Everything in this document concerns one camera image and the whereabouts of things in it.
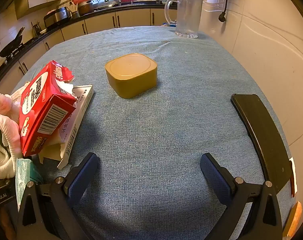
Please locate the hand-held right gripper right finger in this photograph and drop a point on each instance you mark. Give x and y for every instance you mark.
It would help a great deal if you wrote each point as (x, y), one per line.
(215, 177)

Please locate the white paper card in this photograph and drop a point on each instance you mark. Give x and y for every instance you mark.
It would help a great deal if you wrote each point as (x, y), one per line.
(293, 170)

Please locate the wooden chair edge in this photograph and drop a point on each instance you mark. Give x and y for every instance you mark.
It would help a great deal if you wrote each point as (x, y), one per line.
(294, 220)

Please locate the pot with glass lid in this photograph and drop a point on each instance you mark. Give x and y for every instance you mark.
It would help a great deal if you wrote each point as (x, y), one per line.
(107, 3)

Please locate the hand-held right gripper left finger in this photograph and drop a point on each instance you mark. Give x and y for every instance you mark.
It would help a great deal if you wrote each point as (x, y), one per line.
(82, 177)

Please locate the white knitted glove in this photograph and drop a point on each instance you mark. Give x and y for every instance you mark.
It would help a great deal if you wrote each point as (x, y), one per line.
(1, 142)

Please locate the yellow square lidded container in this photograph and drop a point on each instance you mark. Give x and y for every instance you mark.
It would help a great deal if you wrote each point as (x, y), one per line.
(131, 75)

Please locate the silver black rice cooker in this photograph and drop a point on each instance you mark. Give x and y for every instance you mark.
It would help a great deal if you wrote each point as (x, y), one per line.
(57, 16)

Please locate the white carton box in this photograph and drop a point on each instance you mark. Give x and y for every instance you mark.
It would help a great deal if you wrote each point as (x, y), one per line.
(72, 126)

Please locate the blue plastic bag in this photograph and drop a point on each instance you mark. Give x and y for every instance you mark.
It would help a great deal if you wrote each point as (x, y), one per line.
(166, 25)

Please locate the crumpled pink white wrapper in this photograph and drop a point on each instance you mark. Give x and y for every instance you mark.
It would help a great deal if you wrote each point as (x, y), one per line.
(1, 102)

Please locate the brown cooking pot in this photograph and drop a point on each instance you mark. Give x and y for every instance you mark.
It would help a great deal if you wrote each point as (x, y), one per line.
(86, 8)

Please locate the teal plastic packet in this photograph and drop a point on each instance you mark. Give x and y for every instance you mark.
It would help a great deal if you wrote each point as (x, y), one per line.
(24, 175)

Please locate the grey tablecloth table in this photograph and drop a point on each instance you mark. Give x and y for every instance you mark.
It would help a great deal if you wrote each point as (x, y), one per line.
(151, 130)

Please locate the metal kettle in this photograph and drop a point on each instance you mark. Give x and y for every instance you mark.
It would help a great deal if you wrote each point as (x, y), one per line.
(37, 30)

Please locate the red carton box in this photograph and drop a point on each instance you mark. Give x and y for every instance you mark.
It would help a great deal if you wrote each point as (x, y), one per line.
(41, 100)

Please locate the black frying pan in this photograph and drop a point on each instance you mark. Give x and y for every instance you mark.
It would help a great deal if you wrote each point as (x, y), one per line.
(10, 46)

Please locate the beige kitchen base cabinets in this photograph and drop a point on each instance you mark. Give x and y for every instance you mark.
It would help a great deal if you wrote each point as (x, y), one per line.
(131, 17)

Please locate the cup with chopsticks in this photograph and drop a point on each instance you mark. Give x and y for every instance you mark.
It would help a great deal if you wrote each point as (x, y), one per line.
(75, 13)

